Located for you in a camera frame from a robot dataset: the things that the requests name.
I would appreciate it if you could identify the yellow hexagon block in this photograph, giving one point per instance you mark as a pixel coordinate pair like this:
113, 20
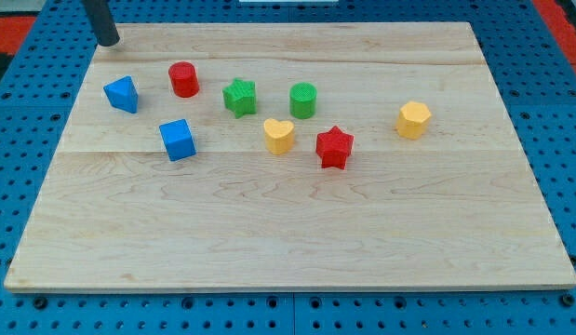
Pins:
413, 120

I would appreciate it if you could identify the red cylinder block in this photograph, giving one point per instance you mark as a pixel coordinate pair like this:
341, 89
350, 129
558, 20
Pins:
183, 78

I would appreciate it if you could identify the green star block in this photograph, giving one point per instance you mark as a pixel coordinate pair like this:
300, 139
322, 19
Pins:
240, 97

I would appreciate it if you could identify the light wooden board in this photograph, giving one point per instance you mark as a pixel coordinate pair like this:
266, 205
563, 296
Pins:
458, 209

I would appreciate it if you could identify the green cylinder block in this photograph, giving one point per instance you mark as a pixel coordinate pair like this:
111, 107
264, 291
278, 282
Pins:
302, 100

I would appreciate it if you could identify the red star block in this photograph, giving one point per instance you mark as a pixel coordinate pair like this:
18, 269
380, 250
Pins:
334, 147

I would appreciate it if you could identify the blue triangle block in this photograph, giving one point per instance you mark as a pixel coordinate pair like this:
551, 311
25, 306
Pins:
122, 94

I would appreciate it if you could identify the blue cube block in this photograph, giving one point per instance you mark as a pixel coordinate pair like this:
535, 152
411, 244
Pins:
178, 139

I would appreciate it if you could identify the yellow heart block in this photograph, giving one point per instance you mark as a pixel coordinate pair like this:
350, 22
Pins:
279, 136

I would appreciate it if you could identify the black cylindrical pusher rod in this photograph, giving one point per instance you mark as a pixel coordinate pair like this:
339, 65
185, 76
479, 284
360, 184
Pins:
102, 22

